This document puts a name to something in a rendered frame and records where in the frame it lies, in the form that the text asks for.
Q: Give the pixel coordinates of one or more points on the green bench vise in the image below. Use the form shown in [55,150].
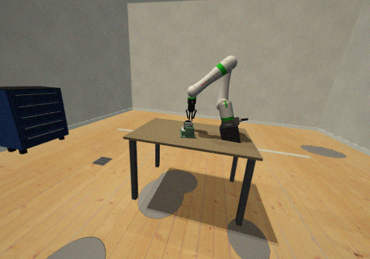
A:
[188,130]

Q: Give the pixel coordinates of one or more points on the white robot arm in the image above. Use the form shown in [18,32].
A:
[223,71]

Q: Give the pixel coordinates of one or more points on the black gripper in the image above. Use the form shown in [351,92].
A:
[191,109]

